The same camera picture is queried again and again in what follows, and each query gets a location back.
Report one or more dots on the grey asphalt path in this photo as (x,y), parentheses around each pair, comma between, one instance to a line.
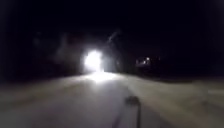
(83,106)

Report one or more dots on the street lamp on pole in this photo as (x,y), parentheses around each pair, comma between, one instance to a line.
(93,61)

